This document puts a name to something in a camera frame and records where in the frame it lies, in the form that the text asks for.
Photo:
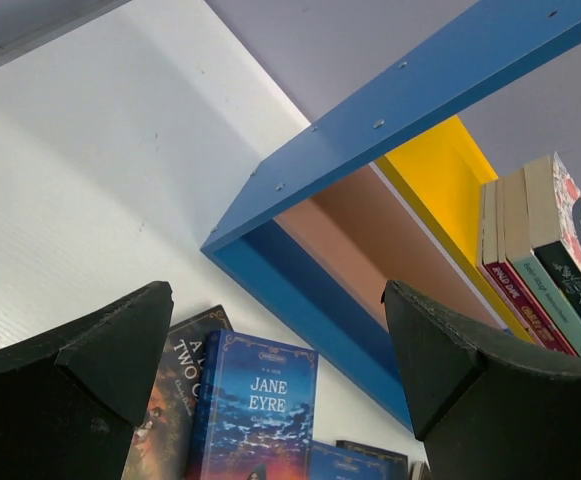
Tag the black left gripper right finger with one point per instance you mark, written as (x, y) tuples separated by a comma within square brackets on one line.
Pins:
[(486, 405)]

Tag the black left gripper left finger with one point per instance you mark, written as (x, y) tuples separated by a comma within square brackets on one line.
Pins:
[(72, 397)]

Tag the Animal Farm blue book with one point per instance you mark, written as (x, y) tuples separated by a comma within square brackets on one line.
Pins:
[(329, 462)]

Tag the Jane Eyre blue book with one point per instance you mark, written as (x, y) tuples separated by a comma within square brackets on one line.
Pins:
[(255, 414)]

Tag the Three Days to See book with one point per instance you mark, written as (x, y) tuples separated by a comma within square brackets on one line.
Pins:
[(420, 470)]

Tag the Tale of Two Cities book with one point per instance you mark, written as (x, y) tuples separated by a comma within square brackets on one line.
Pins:
[(160, 445)]

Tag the teal spine book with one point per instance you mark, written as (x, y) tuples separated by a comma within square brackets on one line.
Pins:
[(554, 310)]

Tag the Charlie Chocolate Factory red book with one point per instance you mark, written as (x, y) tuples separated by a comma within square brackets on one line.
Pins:
[(551, 336)]

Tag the pink red spine book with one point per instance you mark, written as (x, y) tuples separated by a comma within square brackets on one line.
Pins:
[(496, 272)]

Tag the Nineteen Eighty-Four dark book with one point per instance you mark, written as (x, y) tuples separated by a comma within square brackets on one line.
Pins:
[(398, 462)]

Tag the Little Women floral book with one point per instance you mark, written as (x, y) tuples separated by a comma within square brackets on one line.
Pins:
[(554, 208)]

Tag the blue yellow wooden bookshelf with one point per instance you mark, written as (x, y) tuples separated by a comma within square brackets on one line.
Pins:
[(413, 106)]

